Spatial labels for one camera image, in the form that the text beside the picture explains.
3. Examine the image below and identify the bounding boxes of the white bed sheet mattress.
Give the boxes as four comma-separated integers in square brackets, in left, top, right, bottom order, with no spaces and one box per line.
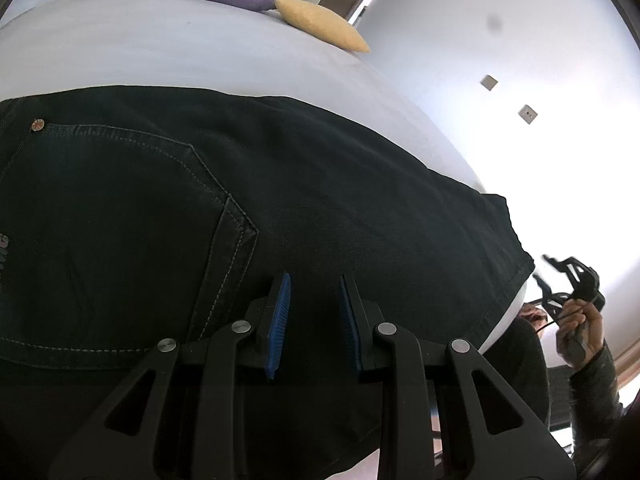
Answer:
[1,0,522,349]

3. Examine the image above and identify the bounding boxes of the black denim pants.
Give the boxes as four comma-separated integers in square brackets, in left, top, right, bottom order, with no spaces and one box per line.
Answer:
[1,87,534,479]

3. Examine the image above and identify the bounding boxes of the yellow cushion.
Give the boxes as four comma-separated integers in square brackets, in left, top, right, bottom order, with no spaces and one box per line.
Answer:
[274,0,370,53]

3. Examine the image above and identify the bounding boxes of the person's right hand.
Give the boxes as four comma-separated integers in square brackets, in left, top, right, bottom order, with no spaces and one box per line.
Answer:
[555,299,604,372]

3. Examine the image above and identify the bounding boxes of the white wall switch plate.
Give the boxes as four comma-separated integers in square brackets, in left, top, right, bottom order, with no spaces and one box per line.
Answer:
[480,75,498,91]
[518,104,538,125]

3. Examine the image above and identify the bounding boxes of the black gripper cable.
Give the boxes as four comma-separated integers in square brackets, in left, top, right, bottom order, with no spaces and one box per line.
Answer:
[524,296,576,336]

